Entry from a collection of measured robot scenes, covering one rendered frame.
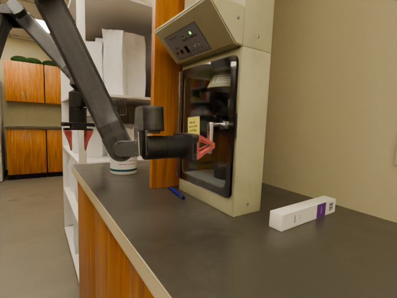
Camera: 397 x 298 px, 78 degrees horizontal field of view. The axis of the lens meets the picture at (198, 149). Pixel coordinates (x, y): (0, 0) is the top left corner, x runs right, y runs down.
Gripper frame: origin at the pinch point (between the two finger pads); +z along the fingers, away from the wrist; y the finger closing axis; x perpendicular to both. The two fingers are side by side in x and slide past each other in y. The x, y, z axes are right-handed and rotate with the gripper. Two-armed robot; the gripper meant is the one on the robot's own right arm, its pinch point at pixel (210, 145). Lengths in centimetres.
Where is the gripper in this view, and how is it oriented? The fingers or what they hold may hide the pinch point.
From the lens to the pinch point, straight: 69.4
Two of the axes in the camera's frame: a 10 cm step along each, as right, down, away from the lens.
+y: -5.5, -1.2, 8.3
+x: -0.3, 9.9, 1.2
